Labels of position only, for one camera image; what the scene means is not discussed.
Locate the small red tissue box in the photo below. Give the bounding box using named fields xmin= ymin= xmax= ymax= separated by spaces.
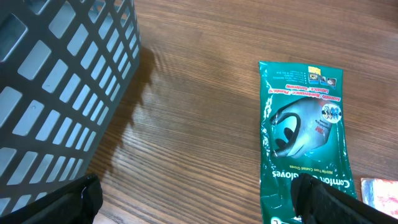
xmin=361 ymin=178 xmax=398 ymax=218

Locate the grey plastic mesh basket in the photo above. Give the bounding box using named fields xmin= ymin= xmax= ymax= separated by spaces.
xmin=1 ymin=0 xmax=141 ymax=216

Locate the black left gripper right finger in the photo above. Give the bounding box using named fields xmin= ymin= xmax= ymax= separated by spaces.
xmin=290 ymin=173 xmax=397 ymax=224

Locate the green 3M gloves packet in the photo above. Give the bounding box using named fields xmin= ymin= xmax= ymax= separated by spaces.
xmin=259 ymin=61 xmax=357 ymax=223

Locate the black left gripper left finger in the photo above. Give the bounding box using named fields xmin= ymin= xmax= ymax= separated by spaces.
xmin=1 ymin=174 xmax=103 ymax=224

